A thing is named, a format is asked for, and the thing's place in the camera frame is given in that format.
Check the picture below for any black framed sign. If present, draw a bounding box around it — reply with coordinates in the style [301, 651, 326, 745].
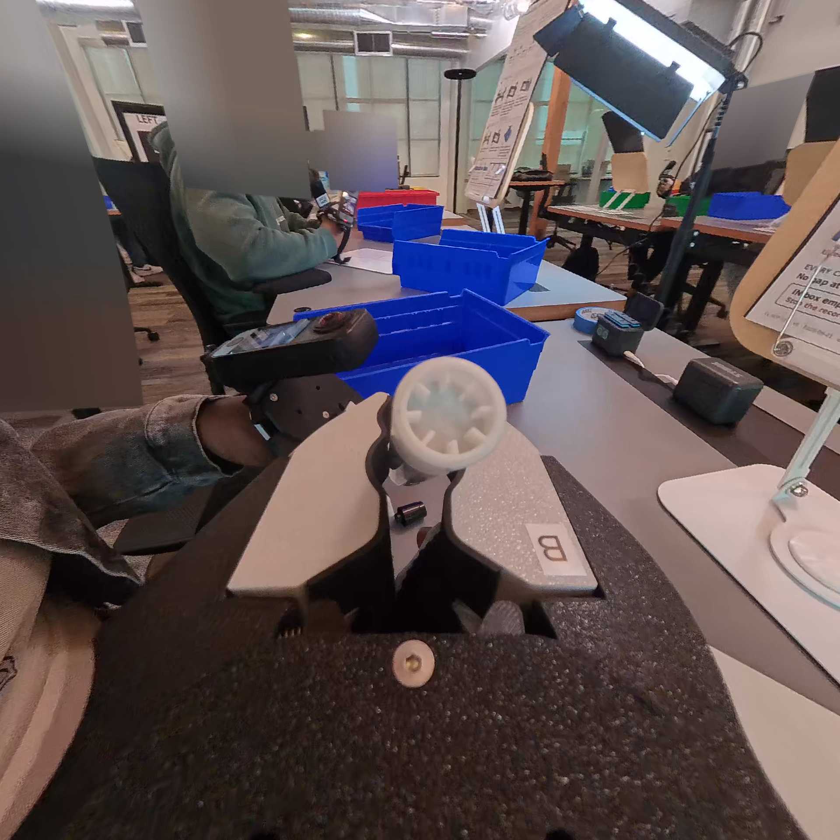
[112, 100, 165, 161]

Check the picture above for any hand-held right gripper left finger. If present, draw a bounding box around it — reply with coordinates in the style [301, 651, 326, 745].
[226, 392, 395, 599]

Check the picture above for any red plastic bin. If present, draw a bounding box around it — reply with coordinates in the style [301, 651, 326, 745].
[356, 189, 441, 211]

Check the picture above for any wooden sign stand back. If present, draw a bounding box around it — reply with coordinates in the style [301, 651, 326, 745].
[602, 110, 652, 211]

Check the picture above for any black studio light panel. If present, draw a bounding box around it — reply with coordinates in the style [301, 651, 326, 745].
[533, 0, 749, 143]

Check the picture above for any blue plastic bin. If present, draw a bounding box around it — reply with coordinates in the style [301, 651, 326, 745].
[293, 289, 551, 404]
[357, 203, 445, 244]
[392, 228, 550, 307]
[707, 192, 790, 221]

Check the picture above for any black floor lamp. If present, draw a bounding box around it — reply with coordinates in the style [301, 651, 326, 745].
[444, 67, 478, 212]

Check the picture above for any person's left forearm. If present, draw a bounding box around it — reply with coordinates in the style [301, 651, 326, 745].
[0, 394, 247, 585]

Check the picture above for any dark battery charger case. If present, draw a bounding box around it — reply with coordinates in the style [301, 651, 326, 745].
[591, 292, 664, 357]

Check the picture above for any person's beige printed shirt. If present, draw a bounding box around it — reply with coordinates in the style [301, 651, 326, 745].
[0, 538, 139, 821]

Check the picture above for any poster sign stand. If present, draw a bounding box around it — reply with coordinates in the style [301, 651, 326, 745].
[463, 0, 572, 234]

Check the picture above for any person's left hand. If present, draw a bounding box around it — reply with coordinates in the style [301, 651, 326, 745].
[196, 395, 277, 468]

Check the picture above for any black light stand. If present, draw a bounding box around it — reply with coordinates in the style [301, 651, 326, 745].
[656, 75, 749, 329]

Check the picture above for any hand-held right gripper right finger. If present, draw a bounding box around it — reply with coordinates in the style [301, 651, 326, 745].
[443, 427, 601, 599]

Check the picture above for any dark closed case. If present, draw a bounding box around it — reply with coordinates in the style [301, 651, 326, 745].
[673, 357, 765, 426]

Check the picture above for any white cable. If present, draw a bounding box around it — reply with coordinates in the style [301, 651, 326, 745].
[622, 350, 678, 388]

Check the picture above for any white plastic wheel part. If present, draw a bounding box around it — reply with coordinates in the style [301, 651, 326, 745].
[387, 357, 508, 487]

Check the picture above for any wooden sign stand white base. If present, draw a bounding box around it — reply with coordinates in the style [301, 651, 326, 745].
[658, 140, 840, 686]

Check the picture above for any printed instruction sheet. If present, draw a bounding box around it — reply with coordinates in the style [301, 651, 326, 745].
[745, 197, 840, 375]

